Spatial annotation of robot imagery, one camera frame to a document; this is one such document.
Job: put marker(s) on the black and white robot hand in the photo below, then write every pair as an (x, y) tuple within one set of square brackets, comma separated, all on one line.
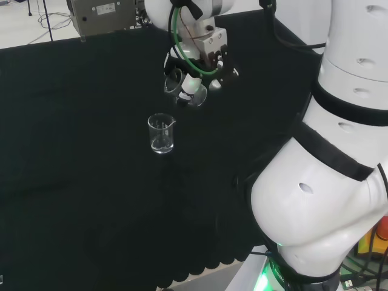
[(222, 65)]

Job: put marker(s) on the clear glass beaker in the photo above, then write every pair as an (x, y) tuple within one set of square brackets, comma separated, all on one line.
[(198, 94), (160, 133)]

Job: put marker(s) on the grey metal control box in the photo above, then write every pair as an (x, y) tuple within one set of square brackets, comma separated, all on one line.
[(100, 15)]

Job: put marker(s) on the black bench cloth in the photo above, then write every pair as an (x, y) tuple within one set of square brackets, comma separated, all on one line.
[(106, 151)]

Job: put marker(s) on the yellow stop button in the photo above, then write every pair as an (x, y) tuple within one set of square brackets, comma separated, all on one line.
[(373, 242)]

